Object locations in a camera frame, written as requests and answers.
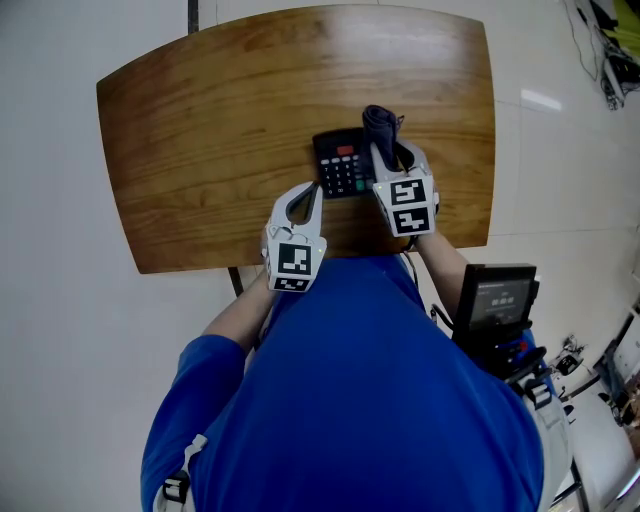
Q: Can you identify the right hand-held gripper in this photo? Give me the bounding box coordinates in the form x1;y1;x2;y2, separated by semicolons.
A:
368;139;441;238

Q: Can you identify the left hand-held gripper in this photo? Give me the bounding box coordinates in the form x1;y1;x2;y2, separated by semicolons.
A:
263;181;328;293

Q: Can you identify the dark cloth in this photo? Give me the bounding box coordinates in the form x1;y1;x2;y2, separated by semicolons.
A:
361;104;405;174

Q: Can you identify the black calculator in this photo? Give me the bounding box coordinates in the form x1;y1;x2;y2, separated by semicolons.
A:
312;127;379;200

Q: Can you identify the person's right forearm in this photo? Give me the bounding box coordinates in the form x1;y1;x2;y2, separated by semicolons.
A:
414;230;471;321

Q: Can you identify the person's left forearm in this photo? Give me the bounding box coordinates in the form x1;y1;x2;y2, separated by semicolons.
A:
200;272;279;354

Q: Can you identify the black screen device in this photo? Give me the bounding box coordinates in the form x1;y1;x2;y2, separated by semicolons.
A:
452;262;541;381

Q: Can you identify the person's blue shirt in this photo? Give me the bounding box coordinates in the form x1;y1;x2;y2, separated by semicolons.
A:
140;254;546;512

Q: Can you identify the black equipment box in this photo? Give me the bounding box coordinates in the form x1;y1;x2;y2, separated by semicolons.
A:
599;49;640;109

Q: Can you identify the green fabric sheet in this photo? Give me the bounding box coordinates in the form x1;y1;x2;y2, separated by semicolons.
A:
607;0;640;51

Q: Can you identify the black stand equipment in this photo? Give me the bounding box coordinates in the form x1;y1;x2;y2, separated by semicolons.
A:
549;314;640;426

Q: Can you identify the black floor cable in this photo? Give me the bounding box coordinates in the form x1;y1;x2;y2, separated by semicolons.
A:
564;0;601;81

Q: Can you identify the grey harness strap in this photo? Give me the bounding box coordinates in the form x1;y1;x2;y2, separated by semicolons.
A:
152;433;209;512
509;369;574;512

